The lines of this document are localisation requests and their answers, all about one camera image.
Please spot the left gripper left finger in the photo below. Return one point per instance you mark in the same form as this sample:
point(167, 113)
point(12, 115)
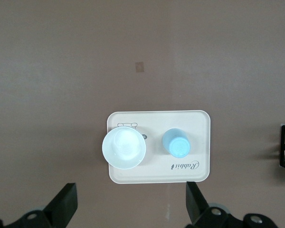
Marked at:
point(61, 204)

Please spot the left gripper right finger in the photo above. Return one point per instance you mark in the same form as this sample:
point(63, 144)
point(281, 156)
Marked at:
point(197, 204)

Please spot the light blue plastic cup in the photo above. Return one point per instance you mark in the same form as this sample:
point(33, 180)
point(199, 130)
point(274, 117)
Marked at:
point(178, 146)

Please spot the beige rabbit print tray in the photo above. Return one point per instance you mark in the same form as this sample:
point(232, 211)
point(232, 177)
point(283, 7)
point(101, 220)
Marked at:
point(156, 171)

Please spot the white bowl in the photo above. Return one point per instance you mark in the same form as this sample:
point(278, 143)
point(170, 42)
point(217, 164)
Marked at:
point(123, 148)

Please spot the small brown tape patch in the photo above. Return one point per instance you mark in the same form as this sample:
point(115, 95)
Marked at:
point(139, 67)

